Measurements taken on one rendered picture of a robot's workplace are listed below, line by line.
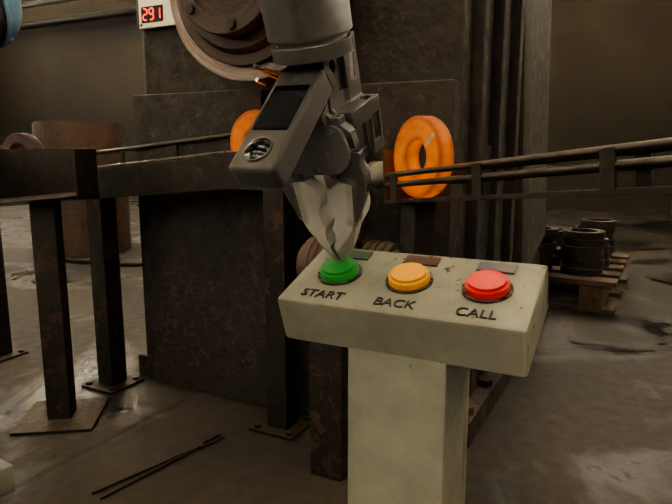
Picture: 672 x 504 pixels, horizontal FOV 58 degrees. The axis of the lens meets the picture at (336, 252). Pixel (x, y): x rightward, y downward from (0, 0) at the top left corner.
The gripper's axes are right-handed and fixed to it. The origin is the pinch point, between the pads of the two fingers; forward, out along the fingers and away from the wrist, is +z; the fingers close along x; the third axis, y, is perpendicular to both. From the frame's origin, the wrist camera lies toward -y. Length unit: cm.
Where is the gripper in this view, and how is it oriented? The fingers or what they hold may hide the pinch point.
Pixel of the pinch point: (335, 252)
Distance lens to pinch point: 60.6
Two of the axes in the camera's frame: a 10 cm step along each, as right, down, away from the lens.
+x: -8.9, -0.8, 4.5
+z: 1.6, 8.7, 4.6
